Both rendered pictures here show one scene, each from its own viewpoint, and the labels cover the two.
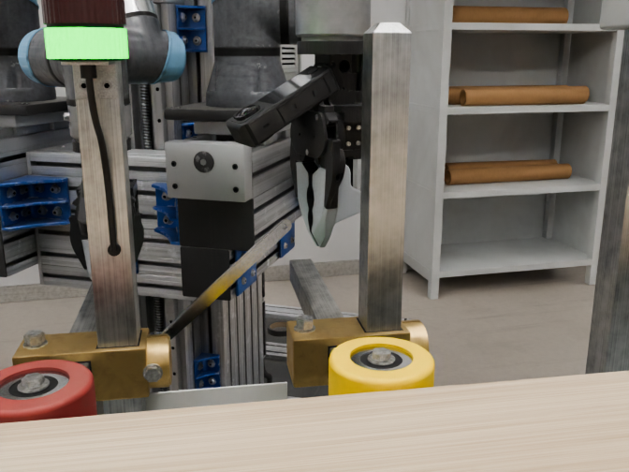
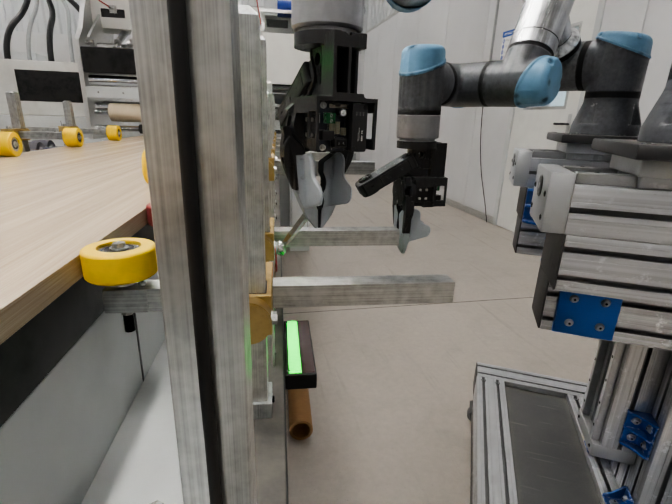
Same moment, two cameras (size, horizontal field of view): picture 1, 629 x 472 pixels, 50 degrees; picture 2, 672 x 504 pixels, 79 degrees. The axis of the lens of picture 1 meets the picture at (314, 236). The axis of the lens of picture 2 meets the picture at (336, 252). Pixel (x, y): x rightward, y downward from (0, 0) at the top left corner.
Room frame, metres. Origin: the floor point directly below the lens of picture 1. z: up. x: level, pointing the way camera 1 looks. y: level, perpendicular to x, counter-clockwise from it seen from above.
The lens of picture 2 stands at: (0.73, -0.50, 1.06)
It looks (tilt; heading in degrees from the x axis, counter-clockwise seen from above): 18 degrees down; 91
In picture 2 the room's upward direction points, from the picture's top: 2 degrees clockwise
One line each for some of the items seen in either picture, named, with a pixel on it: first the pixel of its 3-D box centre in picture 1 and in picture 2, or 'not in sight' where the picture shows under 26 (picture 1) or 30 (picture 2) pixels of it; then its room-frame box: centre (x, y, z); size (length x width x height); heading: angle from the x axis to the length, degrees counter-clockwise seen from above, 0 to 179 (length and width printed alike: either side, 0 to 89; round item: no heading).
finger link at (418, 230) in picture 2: not in sight; (414, 232); (0.86, 0.26, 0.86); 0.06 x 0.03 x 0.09; 10
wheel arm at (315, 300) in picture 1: (330, 333); (288, 293); (0.66, -0.02, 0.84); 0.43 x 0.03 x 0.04; 10
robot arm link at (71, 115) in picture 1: (97, 123); (417, 128); (0.85, 0.27, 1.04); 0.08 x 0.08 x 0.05
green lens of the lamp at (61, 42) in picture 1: (87, 43); not in sight; (0.54, 0.17, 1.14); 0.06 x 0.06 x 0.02
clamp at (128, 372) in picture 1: (96, 366); (258, 239); (0.58, 0.20, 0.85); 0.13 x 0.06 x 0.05; 100
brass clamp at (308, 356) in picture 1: (357, 348); (252, 298); (0.62, -0.04, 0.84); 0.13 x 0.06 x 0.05; 100
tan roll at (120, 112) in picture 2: not in sight; (198, 115); (-0.39, 2.66, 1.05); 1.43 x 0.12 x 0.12; 10
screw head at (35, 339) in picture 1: (35, 338); not in sight; (0.57, 0.26, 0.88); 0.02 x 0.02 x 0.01
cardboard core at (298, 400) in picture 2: not in sight; (299, 401); (0.58, 0.79, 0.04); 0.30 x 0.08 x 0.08; 100
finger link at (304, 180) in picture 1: (327, 199); (337, 192); (0.72, -0.01, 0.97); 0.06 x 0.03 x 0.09; 120
